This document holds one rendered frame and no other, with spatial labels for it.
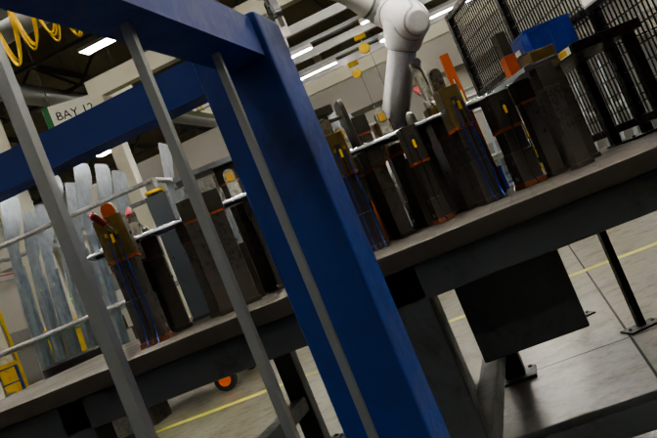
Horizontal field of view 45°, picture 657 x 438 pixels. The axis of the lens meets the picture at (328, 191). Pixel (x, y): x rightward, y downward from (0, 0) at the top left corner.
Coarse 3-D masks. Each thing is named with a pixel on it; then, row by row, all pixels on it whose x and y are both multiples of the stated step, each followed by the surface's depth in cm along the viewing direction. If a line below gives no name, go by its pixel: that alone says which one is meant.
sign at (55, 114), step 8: (112, 64) 1335; (88, 96) 1310; (64, 104) 1295; (72, 104) 1300; (80, 104) 1304; (88, 104) 1308; (48, 112) 1284; (56, 112) 1288; (64, 112) 1292; (72, 112) 1297; (80, 112) 1301; (48, 120) 1281; (56, 120) 1286; (64, 120) 1290; (48, 128) 1282
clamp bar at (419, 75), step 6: (414, 60) 262; (414, 66) 264; (420, 66) 264; (414, 72) 264; (420, 72) 265; (420, 78) 264; (426, 78) 263; (420, 84) 263; (426, 84) 264; (420, 90) 264; (426, 90) 263; (426, 96) 262; (432, 96) 264; (432, 108) 261
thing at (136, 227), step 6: (138, 222) 250; (132, 228) 248; (138, 228) 248; (138, 234) 248; (138, 246) 247; (144, 252) 247; (144, 258) 247; (144, 264) 248; (150, 264) 248; (150, 270) 248; (150, 276) 248; (150, 282) 247; (156, 282) 248; (156, 288) 247; (156, 294) 247; (162, 300) 247; (162, 306) 247; (168, 312) 247; (168, 318) 246; (168, 324) 246; (174, 330) 246
